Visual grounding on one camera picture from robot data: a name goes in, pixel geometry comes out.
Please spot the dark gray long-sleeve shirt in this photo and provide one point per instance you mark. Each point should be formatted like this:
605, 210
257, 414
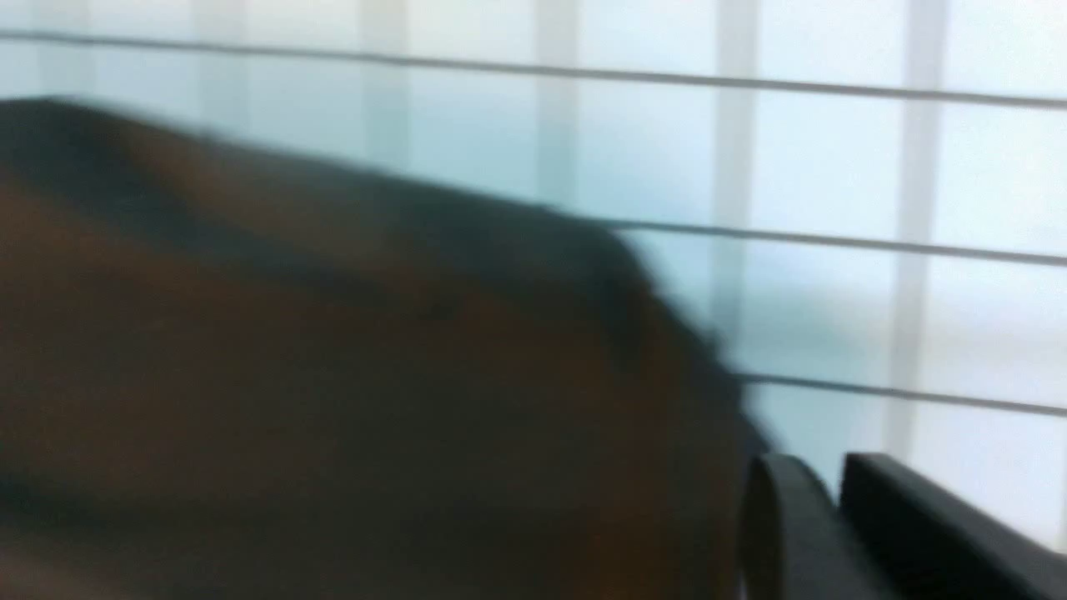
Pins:
233, 372

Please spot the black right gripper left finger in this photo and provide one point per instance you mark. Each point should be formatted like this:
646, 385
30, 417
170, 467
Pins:
794, 542

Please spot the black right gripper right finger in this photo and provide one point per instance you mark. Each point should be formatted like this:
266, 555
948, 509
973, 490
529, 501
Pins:
931, 544

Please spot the white grid table mat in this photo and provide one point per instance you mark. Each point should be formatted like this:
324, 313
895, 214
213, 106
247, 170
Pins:
863, 199

